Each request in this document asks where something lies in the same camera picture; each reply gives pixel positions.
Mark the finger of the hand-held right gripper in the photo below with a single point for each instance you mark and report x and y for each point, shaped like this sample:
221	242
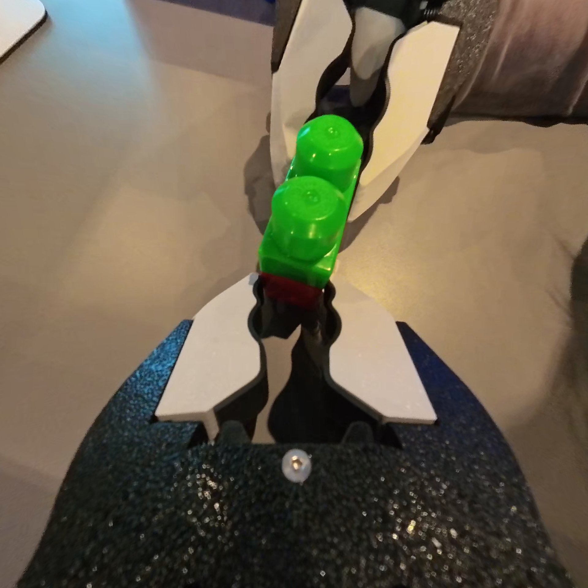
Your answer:
303	69
413	92

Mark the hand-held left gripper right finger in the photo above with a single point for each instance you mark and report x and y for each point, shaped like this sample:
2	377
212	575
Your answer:
372	367

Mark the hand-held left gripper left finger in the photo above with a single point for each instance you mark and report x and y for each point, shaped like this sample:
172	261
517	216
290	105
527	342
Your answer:
216	358

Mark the small red mega block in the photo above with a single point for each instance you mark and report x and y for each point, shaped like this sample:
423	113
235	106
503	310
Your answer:
289	289

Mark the green two-stud mega block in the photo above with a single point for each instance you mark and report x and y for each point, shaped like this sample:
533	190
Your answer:
307	216

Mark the person's right forearm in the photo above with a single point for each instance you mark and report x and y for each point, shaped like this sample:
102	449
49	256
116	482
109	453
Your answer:
528	59

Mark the white display stand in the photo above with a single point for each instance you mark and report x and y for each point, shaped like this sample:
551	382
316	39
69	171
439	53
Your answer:
16	23

